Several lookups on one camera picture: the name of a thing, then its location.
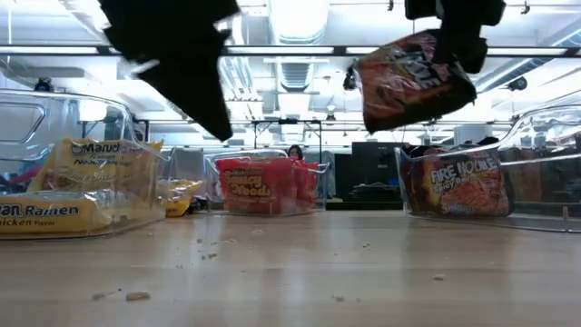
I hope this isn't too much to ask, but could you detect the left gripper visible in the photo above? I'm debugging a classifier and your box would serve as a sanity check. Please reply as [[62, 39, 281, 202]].
[[97, 0, 241, 142]]

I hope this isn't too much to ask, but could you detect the black Fire Noodle packet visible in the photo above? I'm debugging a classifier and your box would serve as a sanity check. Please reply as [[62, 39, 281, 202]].
[[352, 29, 478, 135], [401, 152, 517, 218], [498, 147, 548, 203]]

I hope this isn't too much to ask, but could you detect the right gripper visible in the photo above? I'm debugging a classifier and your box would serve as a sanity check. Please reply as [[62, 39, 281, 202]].
[[405, 0, 507, 74]]

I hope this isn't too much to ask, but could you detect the black background table frame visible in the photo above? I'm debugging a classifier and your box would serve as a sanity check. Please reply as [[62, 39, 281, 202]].
[[251, 118, 324, 154]]

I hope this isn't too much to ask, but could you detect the grey ceiling pipe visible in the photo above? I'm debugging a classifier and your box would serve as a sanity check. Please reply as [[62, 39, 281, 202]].
[[474, 17, 581, 94]]

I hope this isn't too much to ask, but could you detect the clear plastic bin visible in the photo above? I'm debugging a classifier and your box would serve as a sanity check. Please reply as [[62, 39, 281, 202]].
[[0, 89, 169, 240], [203, 148, 331, 215], [393, 104, 581, 233]]

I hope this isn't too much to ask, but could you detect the black cabinet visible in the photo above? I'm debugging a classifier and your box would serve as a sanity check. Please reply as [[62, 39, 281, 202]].
[[351, 141, 409, 203]]

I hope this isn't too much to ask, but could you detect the black ceiling light rail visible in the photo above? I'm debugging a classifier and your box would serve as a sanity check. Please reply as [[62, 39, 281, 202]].
[[0, 44, 581, 58]]

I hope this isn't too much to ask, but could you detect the red Saucy Noods packet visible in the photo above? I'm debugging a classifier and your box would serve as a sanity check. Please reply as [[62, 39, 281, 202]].
[[215, 157, 299, 214], [292, 161, 320, 210]]

